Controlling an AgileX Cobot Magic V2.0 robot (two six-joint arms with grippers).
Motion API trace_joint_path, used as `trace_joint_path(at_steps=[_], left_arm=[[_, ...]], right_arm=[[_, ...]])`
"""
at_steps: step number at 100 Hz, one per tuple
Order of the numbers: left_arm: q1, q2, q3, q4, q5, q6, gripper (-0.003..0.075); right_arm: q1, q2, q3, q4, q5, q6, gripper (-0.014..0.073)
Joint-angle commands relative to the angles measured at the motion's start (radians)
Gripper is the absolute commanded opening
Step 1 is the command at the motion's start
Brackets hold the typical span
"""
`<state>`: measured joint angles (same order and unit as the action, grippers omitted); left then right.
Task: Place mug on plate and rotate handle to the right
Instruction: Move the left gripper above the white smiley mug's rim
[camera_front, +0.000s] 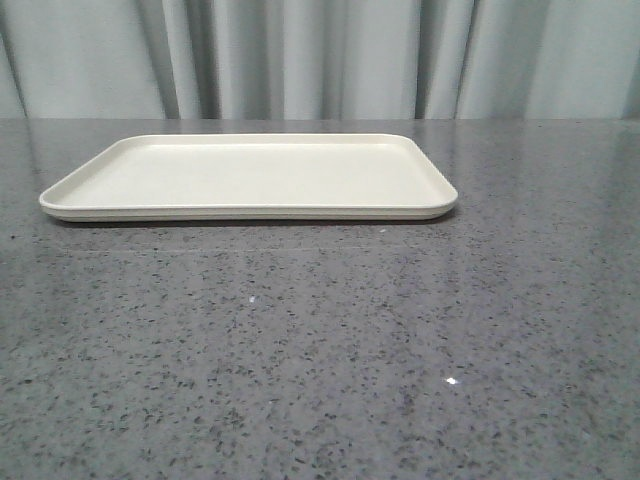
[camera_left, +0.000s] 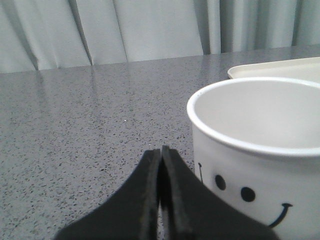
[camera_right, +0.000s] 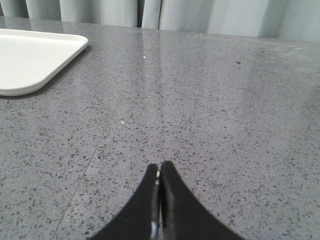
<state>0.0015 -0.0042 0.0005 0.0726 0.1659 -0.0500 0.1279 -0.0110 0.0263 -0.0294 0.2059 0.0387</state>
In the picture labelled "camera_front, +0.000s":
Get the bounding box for cream rectangular plastic tray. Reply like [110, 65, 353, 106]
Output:
[39, 133, 458, 222]

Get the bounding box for pale grey-green curtain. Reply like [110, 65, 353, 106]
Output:
[1, 1, 639, 120]

